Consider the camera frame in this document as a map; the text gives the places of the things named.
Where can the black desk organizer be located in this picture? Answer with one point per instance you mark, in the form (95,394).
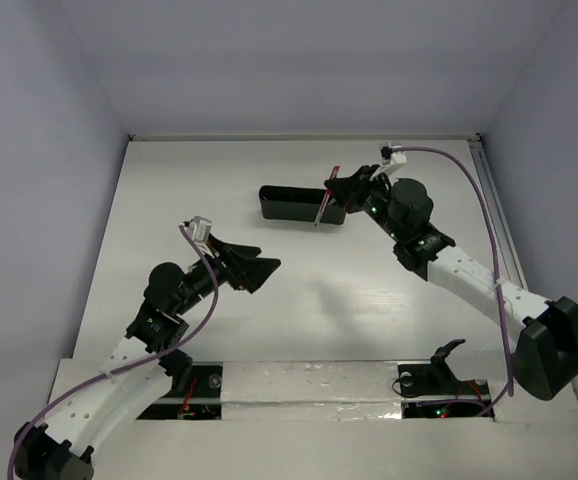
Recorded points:
(290,203)

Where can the aluminium side rail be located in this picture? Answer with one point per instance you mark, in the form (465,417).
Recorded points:
(504,240)

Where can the silver foil strip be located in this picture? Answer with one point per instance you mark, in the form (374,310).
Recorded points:
(309,391)

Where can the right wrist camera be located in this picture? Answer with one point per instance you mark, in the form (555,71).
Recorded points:
(392,159)

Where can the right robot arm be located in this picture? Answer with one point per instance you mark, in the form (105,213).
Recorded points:
(541,333)

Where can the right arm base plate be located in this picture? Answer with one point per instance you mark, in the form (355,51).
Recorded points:
(432,391)

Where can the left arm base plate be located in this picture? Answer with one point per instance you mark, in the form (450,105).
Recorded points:
(200,401)

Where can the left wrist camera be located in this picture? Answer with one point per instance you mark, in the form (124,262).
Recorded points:
(197,229)

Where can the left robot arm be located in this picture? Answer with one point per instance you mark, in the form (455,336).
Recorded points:
(63,441)

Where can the red gel pen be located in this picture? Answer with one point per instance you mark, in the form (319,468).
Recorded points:
(326,198)

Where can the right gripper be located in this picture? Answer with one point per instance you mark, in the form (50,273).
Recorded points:
(350,188)

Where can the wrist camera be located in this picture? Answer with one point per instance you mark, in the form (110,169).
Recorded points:
(392,159)
(197,229)

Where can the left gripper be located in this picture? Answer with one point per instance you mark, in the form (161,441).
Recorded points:
(230,265)

